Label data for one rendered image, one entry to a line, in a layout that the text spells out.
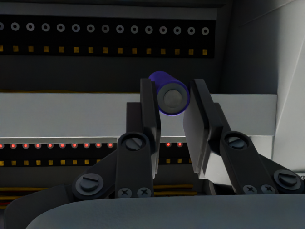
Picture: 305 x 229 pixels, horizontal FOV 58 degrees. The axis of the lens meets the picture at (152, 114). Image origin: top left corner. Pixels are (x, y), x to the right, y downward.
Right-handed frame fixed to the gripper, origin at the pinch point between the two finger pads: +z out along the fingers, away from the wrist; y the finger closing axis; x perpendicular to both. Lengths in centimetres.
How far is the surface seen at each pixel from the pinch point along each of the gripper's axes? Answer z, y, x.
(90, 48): 26.9, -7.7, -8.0
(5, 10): 29.0, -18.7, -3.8
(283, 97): 12.2, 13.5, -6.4
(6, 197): 20.7, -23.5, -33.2
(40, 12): 29.0, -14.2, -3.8
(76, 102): 12.9, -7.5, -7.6
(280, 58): 15.1, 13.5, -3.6
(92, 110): 12.5, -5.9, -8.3
